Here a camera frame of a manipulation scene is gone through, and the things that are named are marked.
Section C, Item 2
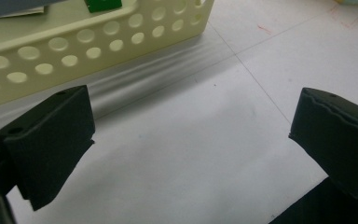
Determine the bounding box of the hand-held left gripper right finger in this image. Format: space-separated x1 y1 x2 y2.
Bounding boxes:
288 87 358 202

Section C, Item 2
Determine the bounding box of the green and white box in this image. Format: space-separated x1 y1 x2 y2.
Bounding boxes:
84 0 123 14

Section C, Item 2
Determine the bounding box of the white table sheet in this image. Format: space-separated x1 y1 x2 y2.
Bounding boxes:
0 0 358 224

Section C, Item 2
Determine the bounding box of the pale yellow plastic basket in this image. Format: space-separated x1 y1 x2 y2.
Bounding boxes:
0 0 216 111

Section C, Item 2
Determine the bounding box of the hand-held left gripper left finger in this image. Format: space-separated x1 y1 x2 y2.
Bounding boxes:
0 84 96 212

